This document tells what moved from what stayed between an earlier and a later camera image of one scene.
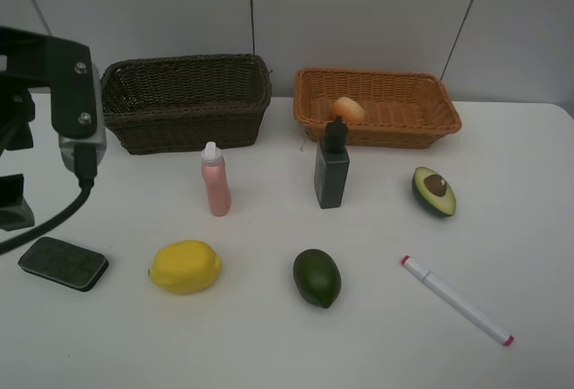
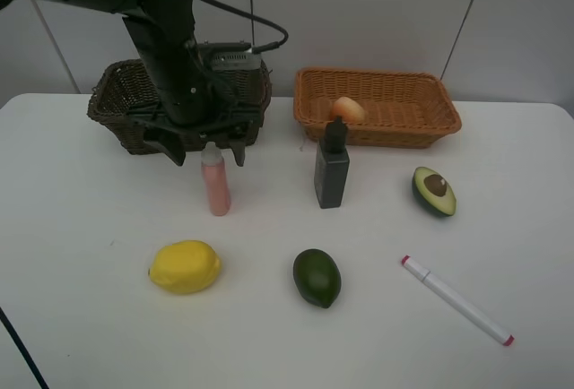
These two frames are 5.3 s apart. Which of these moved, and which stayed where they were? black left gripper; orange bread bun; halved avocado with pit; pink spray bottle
Moved: black left gripper
Stayed: orange bread bun; pink spray bottle; halved avocado with pit
